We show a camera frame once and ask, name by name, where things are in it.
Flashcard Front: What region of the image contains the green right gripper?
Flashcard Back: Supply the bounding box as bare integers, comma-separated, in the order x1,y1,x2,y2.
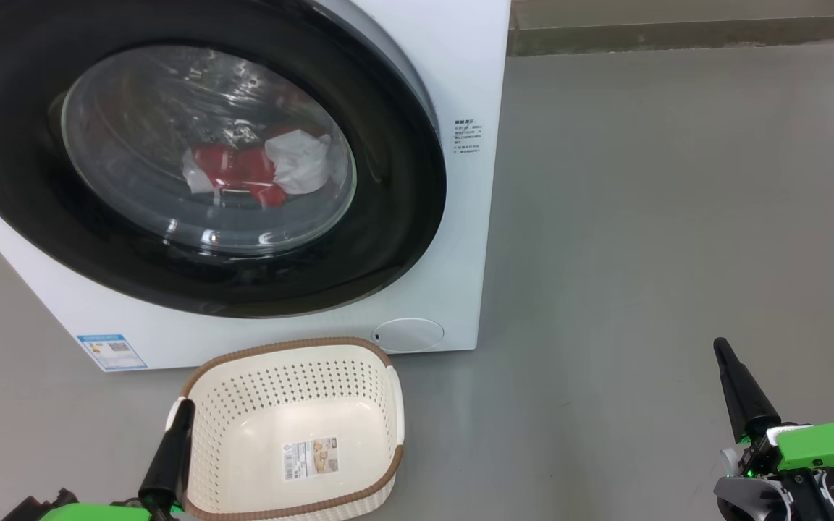
713,338,834,475

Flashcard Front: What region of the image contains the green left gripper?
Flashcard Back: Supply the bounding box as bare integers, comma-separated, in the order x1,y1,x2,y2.
39,398,196,521

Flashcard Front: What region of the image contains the red and white garment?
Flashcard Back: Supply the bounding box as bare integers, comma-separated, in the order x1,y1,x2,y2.
182,127,333,211

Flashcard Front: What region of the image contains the washing machine door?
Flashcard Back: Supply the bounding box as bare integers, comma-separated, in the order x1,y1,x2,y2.
0,0,448,319

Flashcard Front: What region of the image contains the cream perforated laundry basket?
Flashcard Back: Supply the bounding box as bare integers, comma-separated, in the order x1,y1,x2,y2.
166,336,405,521

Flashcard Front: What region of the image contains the white front-load washing machine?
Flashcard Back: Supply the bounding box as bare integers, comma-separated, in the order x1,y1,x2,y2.
0,0,512,373

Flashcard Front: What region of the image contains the steel washing machine drum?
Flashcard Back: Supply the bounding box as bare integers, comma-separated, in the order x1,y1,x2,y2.
62,47,356,254

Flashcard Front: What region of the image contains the blue energy label sticker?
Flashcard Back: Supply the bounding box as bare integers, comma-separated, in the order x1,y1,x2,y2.
75,333,148,372

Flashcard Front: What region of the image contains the round white filter cover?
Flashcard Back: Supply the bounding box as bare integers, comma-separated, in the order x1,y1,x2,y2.
371,318,445,355

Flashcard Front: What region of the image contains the printed warning text label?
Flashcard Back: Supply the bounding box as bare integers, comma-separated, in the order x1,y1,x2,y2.
452,118,484,156

